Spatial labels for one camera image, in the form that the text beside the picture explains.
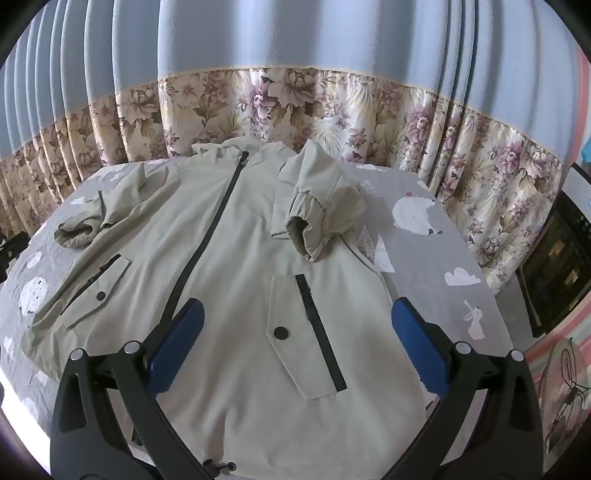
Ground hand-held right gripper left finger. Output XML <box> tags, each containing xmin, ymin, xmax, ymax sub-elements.
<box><xmin>50</xmin><ymin>298</ymin><xmax>219</xmax><ymax>480</ymax></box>

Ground black glass-front cabinet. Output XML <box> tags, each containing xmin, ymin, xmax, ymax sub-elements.
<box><xmin>515</xmin><ymin>185</ymin><xmax>591</xmax><ymax>340</ymax></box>

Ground blue curtain with floral border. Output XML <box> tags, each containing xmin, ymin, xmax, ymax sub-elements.
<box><xmin>0</xmin><ymin>0</ymin><xmax>591</xmax><ymax>296</ymax></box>

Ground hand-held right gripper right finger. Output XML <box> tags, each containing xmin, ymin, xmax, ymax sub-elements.
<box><xmin>390</xmin><ymin>296</ymin><xmax>544</xmax><ymax>480</ymax></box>

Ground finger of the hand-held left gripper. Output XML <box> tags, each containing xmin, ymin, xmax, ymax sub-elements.
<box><xmin>0</xmin><ymin>232</ymin><xmax>29</xmax><ymax>283</ymax></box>

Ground beige zip jacket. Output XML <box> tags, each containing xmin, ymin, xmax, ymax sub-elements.
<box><xmin>28</xmin><ymin>136</ymin><xmax>446</xmax><ymax>480</ymax></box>

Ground white box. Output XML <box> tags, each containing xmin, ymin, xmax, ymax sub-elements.
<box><xmin>560</xmin><ymin>161</ymin><xmax>591</xmax><ymax>210</ymax></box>

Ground grey animal print bed sheet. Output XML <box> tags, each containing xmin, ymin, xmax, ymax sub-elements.
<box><xmin>0</xmin><ymin>156</ymin><xmax>532</xmax><ymax>467</ymax></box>

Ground pink striped mat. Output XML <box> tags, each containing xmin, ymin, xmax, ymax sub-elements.
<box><xmin>523</xmin><ymin>318</ymin><xmax>591</xmax><ymax>462</ymax></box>

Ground wire fan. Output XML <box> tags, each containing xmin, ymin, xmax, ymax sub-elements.
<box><xmin>539</xmin><ymin>336</ymin><xmax>591</xmax><ymax>457</ymax></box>

